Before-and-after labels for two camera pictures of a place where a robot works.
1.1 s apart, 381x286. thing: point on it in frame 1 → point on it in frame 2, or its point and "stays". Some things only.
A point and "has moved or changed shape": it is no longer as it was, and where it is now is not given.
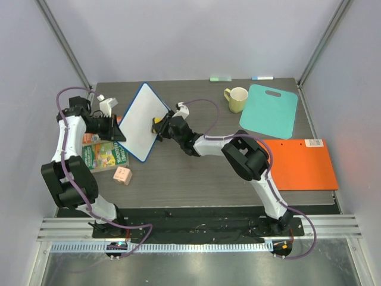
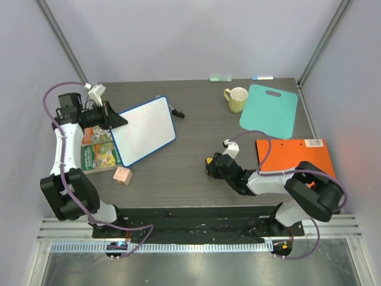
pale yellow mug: [237, 98] stays
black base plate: [197, 224] stays
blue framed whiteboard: [136, 124] has moved or changed shape
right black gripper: [164, 127] → [218, 165]
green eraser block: [220, 78] stays
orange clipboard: [302, 165] stays
